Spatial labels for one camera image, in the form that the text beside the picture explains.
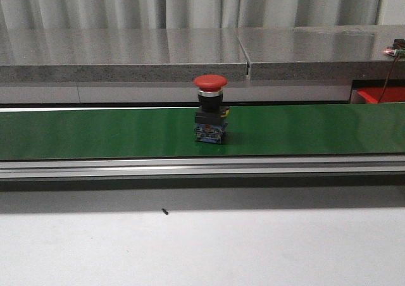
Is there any green conveyor belt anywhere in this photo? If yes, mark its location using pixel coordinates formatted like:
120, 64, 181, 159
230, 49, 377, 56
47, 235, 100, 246
1, 103, 404, 161

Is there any aluminium conveyor frame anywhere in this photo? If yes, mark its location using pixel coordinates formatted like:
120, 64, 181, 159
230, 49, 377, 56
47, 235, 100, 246
1, 154, 404, 180

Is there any white pleated curtain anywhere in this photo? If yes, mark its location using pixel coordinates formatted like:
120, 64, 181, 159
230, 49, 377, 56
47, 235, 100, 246
0, 0, 405, 30

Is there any grey stone countertop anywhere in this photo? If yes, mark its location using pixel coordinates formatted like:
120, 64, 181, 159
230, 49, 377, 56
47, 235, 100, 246
1, 25, 404, 82

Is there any red plastic tray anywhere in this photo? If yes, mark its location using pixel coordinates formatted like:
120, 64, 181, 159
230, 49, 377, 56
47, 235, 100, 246
358, 87, 405, 104

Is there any red orange wire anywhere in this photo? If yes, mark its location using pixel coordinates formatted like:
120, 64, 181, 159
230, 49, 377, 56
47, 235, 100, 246
379, 54, 402, 104

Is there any small circuit board red LED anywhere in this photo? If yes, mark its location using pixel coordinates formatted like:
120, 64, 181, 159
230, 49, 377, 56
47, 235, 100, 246
384, 47, 405, 57

